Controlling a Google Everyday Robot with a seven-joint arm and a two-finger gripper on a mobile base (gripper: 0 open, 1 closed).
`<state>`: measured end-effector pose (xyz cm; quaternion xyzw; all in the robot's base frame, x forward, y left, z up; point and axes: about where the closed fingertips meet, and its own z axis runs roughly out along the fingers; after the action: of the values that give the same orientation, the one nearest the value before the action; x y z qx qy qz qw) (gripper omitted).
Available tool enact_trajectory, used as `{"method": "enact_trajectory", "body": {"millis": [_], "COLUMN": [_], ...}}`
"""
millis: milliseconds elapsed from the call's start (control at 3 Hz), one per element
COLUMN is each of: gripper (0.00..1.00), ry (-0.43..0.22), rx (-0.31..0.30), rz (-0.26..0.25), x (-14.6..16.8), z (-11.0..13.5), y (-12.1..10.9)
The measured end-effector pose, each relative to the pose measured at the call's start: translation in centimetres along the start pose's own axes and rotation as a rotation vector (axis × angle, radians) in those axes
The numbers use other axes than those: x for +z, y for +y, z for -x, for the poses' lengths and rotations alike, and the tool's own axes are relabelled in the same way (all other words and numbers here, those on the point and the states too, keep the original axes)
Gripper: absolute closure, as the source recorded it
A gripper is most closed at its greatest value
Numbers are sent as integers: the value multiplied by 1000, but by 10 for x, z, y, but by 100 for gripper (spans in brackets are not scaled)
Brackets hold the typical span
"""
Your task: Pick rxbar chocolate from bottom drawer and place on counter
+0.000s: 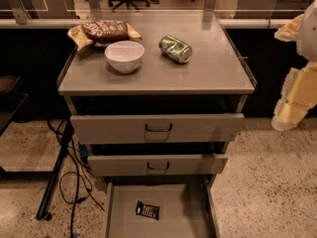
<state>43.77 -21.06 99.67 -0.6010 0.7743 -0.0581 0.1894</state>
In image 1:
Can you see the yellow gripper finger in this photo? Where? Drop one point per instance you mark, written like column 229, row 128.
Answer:
column 289, row 32
column 298, row 96

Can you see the black rxbar chocolate wrapper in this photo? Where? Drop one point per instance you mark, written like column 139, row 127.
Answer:
column 147, row 210

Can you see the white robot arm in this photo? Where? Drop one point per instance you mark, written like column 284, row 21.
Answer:
column 306, row 42

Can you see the grey top drawer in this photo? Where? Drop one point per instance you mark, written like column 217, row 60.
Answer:
column 133, row 129

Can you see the grey metal drawer cabinet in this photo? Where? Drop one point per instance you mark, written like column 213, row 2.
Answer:
column 214, row 81

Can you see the grey open bottom drawer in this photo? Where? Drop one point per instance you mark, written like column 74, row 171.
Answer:
column 186, row 210

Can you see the grey middle drawer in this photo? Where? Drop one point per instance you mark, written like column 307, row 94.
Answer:
column 157, row 165

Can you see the green soda can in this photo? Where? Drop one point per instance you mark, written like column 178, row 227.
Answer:
column 175, row 49

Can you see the black office chair base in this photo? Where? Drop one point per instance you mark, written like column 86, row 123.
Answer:
column 115, row 4

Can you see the white ceramic bowl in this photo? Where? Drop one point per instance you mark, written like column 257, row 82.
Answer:
column 125, row 56

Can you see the brown chip bag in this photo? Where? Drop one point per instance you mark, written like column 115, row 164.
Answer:
column 101, row 33

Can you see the black table leg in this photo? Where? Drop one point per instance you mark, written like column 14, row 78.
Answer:
column 43, row 211

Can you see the white horizontal rail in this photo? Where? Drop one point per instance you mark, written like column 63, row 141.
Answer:
column 68, row 23

